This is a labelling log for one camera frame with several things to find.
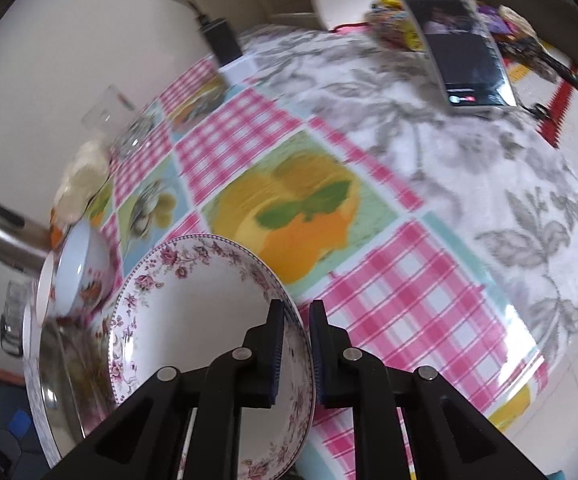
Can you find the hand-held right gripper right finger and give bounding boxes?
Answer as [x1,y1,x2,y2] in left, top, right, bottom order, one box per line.
[310,300,550,480]

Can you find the small white box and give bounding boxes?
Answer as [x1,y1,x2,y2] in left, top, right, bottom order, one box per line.
[219,57,259,87]

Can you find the pink floral rimmed plate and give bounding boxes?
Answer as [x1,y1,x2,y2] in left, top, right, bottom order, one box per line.
[108,235,316,480]

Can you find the grey leaf print cloth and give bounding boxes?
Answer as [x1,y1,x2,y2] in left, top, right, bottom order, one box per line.
[241,25,578,361]

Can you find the colourful candy bag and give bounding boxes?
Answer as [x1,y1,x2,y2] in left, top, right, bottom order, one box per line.
[368,0,427,52]

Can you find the clear glass mug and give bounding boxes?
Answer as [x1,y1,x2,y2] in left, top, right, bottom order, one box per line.
[0,280,32,358]

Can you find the clear glass tumbler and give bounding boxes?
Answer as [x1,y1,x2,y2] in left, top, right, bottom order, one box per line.
[82,85,157,161]

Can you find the black power adapter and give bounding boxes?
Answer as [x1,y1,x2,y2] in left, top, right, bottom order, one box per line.
[198,15,244,67]

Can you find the white floral print bowl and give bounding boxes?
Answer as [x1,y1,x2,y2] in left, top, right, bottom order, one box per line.
[36,220,125,328]

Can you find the stainless steel plate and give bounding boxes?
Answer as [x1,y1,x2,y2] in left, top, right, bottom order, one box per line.
[24,310,120,476]

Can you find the steel and black thermos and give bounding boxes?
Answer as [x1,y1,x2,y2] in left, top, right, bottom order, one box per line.
[0,200,57,276]

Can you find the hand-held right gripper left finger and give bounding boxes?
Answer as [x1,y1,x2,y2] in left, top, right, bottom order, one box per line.
[44,299,286,480]

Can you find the black phone tripod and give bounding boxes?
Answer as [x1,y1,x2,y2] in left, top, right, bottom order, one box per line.
[499,40,578,121]

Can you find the pack of white rolls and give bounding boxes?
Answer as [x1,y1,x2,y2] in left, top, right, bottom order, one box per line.
[52,140,112,223]

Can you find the black smartphone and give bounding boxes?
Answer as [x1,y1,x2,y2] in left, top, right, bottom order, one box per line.
[393,0,517,117]

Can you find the purple snack packets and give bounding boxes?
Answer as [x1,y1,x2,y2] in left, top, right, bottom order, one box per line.
[474,1,540,43]

